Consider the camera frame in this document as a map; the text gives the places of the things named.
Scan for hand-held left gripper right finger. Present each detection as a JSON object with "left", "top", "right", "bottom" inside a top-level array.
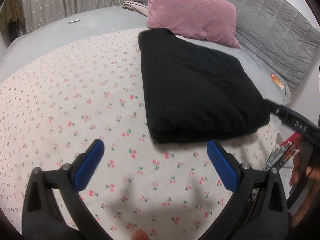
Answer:
[{"left": 200, "top": 140, "right": 289, "bottom": 239}]

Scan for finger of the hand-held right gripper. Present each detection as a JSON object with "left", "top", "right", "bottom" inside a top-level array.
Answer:
[{"left": 265, "top": 99, "right": 288, "bottom": 122}]

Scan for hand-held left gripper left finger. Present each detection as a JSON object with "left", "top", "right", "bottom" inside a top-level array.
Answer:
[{"left": 21, "top": 139, "right": 110, "bottom": 238}]

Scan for black coat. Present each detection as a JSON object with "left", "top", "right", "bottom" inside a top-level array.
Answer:
[{"left": 138, "top": 29, "right": 272, "bottom": 145}]

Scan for person's right hand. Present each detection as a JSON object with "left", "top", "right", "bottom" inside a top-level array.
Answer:
[{"left": 289, "top": 152, "right": 320, "bottom": 228}]

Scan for person's left hand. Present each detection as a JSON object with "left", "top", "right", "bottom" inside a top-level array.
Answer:
[{"left": 131, "top": 229, "right": 150, "bottom": 240}]

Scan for orange fabric tag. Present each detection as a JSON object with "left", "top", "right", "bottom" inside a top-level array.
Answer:
[{"left": 270, "top": 74, "right": 285, "bottom": 90}]

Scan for colourful packets on floor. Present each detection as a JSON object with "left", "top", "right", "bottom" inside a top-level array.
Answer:
[{"left": 266, "top": 134, "right": 304, "bottom": 173}]

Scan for cherry print bed sheet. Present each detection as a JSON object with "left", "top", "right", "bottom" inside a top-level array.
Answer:
[{"left": 0, "top": 27, "right": 279, "bottom": 240}]

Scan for grey quilted headboard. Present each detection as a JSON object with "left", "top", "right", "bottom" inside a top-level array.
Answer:
[{"left": 186, "top": 0, "right": 320, "bottom": 93}]

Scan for pink velvet pillow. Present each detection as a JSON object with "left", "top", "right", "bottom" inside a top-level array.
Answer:
[{"left": 146, "top": 0, "right": 242, "bottom": 49}]

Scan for folded grey beige blankets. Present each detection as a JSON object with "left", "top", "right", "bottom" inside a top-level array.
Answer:
[{"left": 122, "top": 0, "right": 150, "bottom": 18}]

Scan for olive green jacket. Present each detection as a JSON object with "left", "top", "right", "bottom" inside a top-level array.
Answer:
[{"left": 0, "top": 0, "right": 25, "bottom": 34}]

